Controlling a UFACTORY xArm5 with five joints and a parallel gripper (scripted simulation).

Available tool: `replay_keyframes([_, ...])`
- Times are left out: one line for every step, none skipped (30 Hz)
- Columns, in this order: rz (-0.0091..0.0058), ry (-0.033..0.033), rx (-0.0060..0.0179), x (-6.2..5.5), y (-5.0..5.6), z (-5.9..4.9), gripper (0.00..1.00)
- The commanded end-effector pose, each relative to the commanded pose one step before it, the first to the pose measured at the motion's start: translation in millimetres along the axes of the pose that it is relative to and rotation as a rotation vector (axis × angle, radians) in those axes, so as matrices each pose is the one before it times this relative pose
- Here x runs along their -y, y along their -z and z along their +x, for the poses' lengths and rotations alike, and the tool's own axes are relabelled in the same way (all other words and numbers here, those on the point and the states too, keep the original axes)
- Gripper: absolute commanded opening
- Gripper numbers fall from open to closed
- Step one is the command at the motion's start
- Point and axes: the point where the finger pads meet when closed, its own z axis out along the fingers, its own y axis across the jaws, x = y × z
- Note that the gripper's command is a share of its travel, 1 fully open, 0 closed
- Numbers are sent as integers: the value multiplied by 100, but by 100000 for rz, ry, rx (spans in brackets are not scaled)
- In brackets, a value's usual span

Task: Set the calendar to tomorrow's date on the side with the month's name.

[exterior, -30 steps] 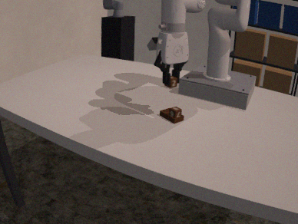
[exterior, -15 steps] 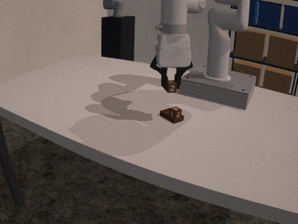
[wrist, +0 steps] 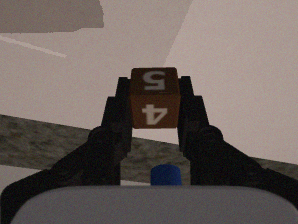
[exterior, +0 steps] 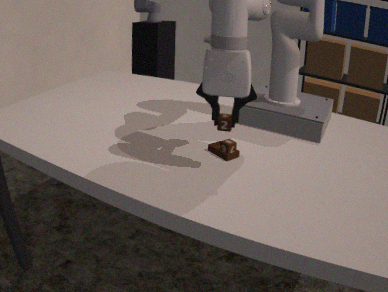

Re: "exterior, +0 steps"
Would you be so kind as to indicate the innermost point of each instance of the brown wooden cube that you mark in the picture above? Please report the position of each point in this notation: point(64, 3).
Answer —
point(224, 122)
point(228, 146)

